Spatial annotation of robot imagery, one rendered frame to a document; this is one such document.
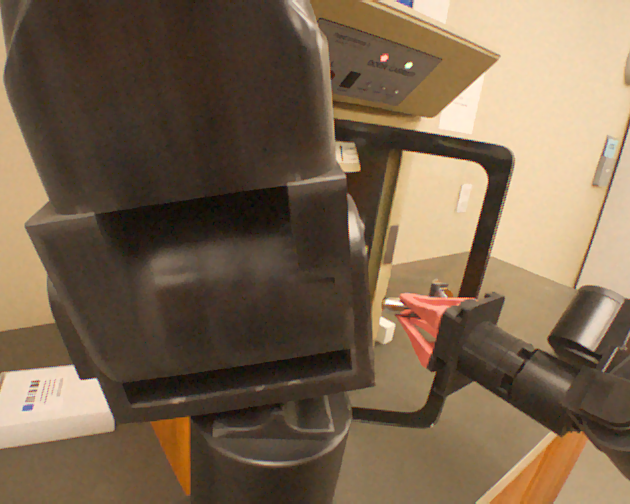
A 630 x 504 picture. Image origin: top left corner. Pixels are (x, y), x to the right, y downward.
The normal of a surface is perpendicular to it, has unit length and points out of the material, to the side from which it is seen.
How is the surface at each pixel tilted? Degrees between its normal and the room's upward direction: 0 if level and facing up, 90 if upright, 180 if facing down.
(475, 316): 91
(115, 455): 0
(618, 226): 90
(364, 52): 135
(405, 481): 0
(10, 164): 90
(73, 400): 0
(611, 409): 51
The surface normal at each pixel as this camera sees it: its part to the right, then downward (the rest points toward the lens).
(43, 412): 0.14, -0.94
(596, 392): -0.68, -0.66
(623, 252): -0.79, 0.10
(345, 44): 0.33, 0.90
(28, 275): 0.60, 0.34
